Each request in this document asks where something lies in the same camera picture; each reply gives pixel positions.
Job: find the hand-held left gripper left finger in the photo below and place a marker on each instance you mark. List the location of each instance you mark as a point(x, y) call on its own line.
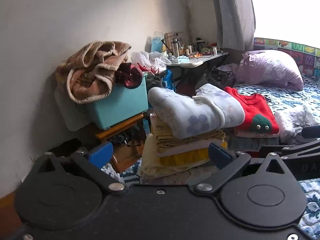
point(100, 155)

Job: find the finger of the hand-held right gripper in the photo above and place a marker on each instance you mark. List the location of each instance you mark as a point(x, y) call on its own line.
point(305, 147)
point(312, 131)

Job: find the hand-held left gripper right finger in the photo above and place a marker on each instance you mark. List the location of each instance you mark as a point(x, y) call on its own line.
point(221, 156)

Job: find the floral white garment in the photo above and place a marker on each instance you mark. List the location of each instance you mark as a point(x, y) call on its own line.
point(195, 112)

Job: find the stack of yellow folded clothes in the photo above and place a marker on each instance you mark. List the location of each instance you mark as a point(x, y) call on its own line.
point(150, 160)

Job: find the white quilted cloth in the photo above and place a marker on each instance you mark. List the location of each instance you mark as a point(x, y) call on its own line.
point(290, 120)

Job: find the wooden stool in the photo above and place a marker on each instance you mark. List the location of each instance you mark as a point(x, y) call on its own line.
point(122, 127)

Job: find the bright yellow folded garment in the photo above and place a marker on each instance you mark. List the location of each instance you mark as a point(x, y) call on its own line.
point(185, 158)

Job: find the pink folded garment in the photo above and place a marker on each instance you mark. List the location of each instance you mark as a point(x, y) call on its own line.
point(257, 135)

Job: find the blue patterned quilt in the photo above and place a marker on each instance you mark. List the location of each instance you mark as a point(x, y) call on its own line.
point(287, 97)

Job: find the teal storage box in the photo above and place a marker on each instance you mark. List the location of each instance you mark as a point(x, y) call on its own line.
point(120, 105)

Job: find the red sweater with green patch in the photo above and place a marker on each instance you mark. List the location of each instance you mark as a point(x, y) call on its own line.
point(252, 110)

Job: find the mustard folded garment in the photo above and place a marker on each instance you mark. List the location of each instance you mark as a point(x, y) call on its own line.
point(165, 137)

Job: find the purple pillow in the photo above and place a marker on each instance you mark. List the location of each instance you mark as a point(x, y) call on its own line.
point(270, 67)

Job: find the dark floral cloth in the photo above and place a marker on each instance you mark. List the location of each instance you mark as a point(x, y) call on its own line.
point(221, 76)

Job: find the colourful alphabet foam mat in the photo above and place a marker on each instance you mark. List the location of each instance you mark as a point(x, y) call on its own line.
point(300, 52)

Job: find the dark red cloth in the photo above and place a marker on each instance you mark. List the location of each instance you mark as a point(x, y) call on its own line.
point(128, 76)

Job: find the brown fleece blanket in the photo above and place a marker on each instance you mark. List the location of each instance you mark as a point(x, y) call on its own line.
point(92, 70)

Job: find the blue plastic bag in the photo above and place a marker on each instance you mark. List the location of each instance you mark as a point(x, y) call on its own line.
point(168, 80)

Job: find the white folding table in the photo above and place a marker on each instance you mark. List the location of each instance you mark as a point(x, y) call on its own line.
point(197, 61)

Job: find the white plastic bag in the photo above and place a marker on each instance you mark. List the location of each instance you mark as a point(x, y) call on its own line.
point(147, 60)

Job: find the steel thermos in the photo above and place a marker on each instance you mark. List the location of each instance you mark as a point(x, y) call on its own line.
point(176, 47)

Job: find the light blue tissue pack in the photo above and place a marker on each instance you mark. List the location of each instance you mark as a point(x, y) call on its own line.
point(157, 43)

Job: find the bright window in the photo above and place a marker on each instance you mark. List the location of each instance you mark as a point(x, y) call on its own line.
point(287, 7)

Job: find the grey curtain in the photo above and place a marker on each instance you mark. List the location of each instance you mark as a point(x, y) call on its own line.
point(233, 15)

